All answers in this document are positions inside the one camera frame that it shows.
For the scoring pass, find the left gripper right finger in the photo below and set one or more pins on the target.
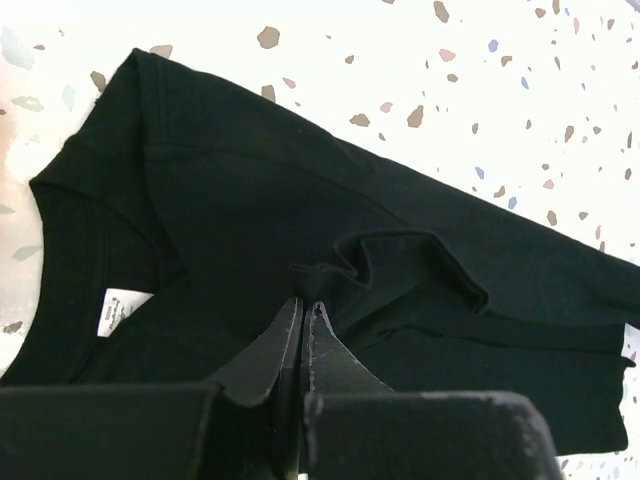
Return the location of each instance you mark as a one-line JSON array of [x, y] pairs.
[[356, 427]]

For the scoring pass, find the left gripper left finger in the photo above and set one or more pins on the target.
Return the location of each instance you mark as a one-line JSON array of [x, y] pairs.
[[242, 422]]

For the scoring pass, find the black t shirt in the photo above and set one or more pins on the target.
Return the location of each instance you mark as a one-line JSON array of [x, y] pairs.
[[186, 210]]

